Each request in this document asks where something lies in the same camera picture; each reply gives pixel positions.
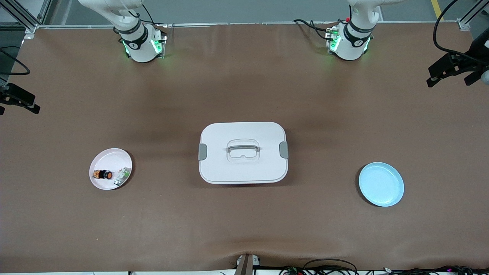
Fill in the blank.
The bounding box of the white lidded storage box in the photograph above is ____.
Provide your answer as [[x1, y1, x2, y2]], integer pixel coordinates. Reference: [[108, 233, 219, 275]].
[[198, 121, 289, 185]]

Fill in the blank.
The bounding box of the pink round plate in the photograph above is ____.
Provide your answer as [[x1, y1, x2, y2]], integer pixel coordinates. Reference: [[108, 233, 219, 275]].
[[89, 148, 133, 191]]

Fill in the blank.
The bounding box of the white green contact block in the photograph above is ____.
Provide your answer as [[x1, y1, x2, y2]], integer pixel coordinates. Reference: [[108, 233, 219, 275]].
[[113, 167, 131, 187]]

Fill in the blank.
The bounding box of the light blue round plate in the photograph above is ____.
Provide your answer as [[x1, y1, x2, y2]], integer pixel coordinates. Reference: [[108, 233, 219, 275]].
[[358, 162, 405, 207]]

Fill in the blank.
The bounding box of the brown table mat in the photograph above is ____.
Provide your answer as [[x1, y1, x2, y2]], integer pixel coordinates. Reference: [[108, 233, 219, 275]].
[[0, 22, 489, 273]]

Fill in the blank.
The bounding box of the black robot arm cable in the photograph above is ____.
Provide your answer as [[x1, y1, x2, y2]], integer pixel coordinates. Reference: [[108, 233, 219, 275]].
[[0, 48, 31, 76], [433, 0, 475, 56]]

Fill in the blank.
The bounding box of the aluminium frame profile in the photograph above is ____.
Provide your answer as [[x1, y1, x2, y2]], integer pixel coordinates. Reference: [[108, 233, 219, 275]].
[[0, 0, 52, 34], [457, 0, 489, 31]]

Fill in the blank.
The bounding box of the black base cable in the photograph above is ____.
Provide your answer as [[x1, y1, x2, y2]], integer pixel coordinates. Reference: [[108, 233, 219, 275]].
[[293, 19, 334, 41], [130, 2, 168, 28]]

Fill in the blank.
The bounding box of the looped black cable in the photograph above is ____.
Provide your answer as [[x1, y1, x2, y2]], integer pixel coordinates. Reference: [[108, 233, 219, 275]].
[[303, 259, 358, 275]]

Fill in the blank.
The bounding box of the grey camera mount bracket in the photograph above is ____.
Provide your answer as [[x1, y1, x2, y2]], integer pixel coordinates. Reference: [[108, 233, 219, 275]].
[[234, 253, 261, 275]]

